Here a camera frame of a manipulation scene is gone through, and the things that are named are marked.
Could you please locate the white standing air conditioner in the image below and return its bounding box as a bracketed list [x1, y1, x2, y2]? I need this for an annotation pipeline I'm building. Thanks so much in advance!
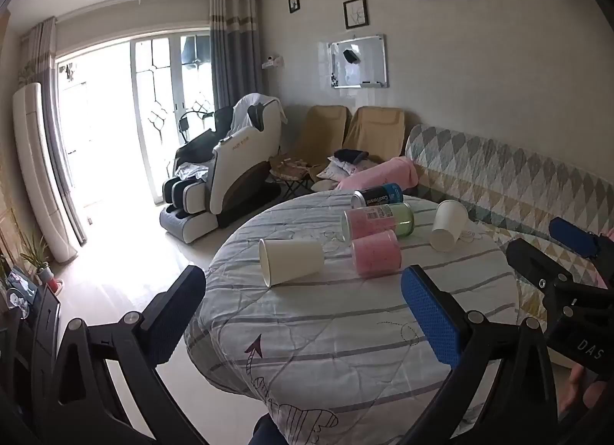
[12, 82, 78, 264]

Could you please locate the white massage chair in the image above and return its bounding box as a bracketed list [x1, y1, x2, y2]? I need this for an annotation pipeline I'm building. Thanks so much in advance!
[159, 94, 289, 245]

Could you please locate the wall whiteboard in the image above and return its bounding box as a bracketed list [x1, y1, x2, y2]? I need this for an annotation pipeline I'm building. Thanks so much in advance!
[327, 33, 388, 89]

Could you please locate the person's right hand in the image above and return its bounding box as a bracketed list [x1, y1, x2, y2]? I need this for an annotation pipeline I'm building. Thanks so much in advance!
[559, 363, 600, 415]

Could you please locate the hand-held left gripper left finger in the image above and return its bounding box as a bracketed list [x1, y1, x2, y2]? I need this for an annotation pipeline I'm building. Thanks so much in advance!
[13, 264, 207, 445]

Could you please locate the black metal frame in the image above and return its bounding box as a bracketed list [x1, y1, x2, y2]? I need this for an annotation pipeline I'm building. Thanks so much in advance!
[178, 106, 215, 144]

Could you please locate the white towel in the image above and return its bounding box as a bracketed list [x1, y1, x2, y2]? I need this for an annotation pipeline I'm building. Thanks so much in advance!
[229, 94, 282, 139]

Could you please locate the grey curtain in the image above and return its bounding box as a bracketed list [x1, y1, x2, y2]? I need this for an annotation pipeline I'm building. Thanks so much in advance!
[209, 0, 267, 112]
[18, 16, 88, 245]

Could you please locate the round table with striped cloth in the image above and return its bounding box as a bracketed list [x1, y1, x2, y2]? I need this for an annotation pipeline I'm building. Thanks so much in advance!
[183, 190, 522, 445]

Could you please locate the potted plant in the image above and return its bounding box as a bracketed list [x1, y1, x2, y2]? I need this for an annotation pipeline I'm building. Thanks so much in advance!
[19, 228, 64, 293]

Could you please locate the sofa with diamond-pattern cover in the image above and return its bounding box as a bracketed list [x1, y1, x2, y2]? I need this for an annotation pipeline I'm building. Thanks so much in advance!
[404, 124, 614, 333]

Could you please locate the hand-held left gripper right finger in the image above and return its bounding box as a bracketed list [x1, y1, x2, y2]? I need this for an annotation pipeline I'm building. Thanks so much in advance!
[401, 265, 584, 445]

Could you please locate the floral pillow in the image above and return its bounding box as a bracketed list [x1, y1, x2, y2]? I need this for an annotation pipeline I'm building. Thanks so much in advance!
[316, 156, 381, 182]

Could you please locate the pink canister with green lid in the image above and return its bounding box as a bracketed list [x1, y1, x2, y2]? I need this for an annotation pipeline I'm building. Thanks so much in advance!
[341, 202, 414, 240]

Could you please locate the black and blue can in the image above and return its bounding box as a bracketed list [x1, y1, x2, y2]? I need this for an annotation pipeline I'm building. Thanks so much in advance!
[351, 182, 405, 210]

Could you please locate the black frame with branch print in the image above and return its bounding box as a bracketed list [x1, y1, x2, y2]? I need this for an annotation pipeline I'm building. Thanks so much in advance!
[342, 0, 370, 30]

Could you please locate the dark wooden cabinet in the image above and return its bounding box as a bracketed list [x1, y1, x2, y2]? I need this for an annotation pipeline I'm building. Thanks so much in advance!
[0, 253, 64, 407]

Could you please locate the dark blue cloth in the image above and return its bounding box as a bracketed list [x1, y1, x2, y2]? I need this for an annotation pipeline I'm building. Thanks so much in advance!
[252, 414, 294, 445]

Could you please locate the beige folding chair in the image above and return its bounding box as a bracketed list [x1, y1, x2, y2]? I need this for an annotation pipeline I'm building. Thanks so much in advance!
[270, 104, 351, 197]
[314, 106, 406, 183]

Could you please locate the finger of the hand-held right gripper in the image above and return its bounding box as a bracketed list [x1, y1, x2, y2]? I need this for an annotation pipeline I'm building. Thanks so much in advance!
[549, 217, 601, 260]
[505, 237, 573, 293]

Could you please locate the pink speckled canister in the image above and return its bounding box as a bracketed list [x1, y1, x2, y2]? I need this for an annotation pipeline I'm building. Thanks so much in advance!
[350, 229, 402, 278]

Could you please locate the white paper cup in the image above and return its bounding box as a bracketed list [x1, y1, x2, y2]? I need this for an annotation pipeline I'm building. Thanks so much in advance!
[430, 200, 469, 252]
[259, 238, 326, 288]

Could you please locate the glass sliding door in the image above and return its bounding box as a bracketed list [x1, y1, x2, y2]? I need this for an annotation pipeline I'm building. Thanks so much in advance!
[54, 31, 216, 209]

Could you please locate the pink blanket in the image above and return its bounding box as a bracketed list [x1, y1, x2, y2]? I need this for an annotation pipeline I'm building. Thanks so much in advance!
[335, 156, 419, 194]

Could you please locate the brown patterned cloth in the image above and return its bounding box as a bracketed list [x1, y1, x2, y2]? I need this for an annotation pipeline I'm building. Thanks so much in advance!
[270, 154, 314, 178]

